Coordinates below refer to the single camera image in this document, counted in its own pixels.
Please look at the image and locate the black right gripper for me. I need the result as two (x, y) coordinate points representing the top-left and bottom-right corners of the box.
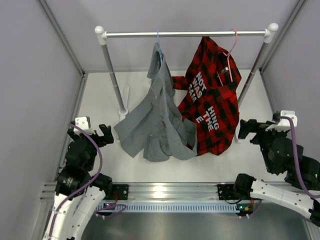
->
(238, 119), (286, 174)

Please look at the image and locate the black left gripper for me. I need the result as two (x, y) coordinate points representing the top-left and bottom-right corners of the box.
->
(68, 123), (113, 171)

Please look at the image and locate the grey button shirt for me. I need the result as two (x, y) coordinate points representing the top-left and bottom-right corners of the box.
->
(114, 43), (198, 162)

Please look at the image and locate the blue wire hanger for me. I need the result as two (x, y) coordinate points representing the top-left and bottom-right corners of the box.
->
(156, 29), (163, 65)

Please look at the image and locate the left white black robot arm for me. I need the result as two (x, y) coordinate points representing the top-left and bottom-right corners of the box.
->
(42, 121), (114, 240)

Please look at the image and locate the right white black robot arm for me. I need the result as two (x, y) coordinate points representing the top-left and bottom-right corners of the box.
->
(232, 117), (320, 226)

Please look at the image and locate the red black plaid shirt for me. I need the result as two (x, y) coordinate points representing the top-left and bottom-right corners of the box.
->
(172, 36), (242, 156)

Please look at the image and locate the silver clothes rack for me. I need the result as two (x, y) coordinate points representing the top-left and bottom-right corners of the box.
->
(94, 22), (280, 145)

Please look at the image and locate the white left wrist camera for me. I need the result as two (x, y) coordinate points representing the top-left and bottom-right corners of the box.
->
(74, 116), (96, 135)

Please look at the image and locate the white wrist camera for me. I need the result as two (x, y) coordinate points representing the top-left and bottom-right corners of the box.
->
(74, 116), (96, 135)
(265, 110), (298, 132)

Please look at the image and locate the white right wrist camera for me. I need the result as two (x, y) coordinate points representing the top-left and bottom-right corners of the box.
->
(265, 110), (298, 132)

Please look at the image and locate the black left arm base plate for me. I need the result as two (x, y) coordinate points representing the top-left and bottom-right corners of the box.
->
(108, 183), (129, 201)

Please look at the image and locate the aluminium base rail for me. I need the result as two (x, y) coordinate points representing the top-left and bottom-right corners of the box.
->
(41, 181), (313, 204)

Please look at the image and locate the slotted grey cable duct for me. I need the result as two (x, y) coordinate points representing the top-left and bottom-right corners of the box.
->
(96, 202), (240, 214)

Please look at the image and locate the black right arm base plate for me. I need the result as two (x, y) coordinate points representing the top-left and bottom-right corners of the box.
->
(217, 183), (251, 201)

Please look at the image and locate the pink wire hanger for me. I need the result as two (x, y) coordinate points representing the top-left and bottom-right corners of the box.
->
(216, 28), (239, 83)

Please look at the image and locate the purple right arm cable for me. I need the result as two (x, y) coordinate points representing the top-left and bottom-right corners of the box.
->
(243, 116), (320, 218)

